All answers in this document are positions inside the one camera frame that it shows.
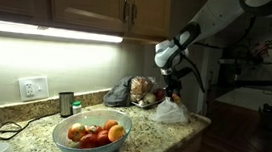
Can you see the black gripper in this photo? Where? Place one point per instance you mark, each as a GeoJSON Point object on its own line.
{"type": "Point", "coordinates": [174, 82]}

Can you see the flat metal tray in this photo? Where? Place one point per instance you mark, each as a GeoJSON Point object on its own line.
{"type": "Point", "coordinates": [145, 104]}

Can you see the dark red apple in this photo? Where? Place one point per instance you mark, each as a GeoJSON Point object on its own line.
{"type": "Point", "coordinates": [159, 94]}

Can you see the black horizontal bar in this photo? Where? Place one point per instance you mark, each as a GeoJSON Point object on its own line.
{"type": "Point", "coordinates": [262, 83]}

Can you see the small bottle green cap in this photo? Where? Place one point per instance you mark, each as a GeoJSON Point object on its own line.
{"type": "Point", "coordinates": [77, 108]}

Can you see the yellow red apple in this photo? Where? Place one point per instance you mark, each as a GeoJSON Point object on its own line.
{"type": "Point", "coordinates": [77, 132]}

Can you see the white wall outlet plate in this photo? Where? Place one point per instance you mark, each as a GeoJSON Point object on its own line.
{"type": "Point", "coordinates": [33, 88]}

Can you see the yellow red peach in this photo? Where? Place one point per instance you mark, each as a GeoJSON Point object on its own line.
{"type": "Point", "coordinates": [176, 97]}

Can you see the white table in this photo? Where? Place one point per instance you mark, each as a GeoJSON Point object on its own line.
{"type": "Point", "coordinates": [254, 99]}

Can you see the bagged bread loaf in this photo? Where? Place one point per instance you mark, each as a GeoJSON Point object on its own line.
{"type": "Point", "coordinates": [140, 88]}

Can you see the black bag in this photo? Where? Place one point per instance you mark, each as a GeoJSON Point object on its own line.
{"type": "Point", "coordinates": [269, 115]}

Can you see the clear plastic produce bag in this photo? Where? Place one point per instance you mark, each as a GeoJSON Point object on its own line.
{"type": "Point", "coordinates": [169, 114]}

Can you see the metal cup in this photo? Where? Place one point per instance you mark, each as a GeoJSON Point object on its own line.
{"type": "Point", "coordinates": [66, 104]}

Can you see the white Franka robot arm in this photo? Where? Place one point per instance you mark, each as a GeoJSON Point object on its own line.
{"type": "Point", "coordinates": [215, 13]}

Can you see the orange fruit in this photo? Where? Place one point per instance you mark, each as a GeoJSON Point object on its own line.
{"type": "Point", "coordinates": [110, 123]}
{"type": "Point", "coordinates": [116, 133]}

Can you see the bicycle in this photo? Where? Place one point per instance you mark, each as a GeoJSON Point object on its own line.
{"type": "Point", "coordinates": [262, 51]}

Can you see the pale onion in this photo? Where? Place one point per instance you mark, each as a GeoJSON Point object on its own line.
{"type": "Point", "coordinates": [149, 98]}

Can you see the under cabinet light strip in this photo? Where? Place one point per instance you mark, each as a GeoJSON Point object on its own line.
{"type": "Point", "coordinates": [46, 31]}

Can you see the dark grey cloth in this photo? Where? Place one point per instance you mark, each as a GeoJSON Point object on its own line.
{"type": "Point", "coordinates": [118, 92]}

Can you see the large glass bowl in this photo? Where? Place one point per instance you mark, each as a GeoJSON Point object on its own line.
{"type": "Point", "coordinates": [68, 148]}

